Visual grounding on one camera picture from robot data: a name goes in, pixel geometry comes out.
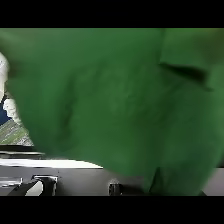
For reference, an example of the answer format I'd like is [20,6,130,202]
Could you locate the green garment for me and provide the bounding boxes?
[0,28,224,197]

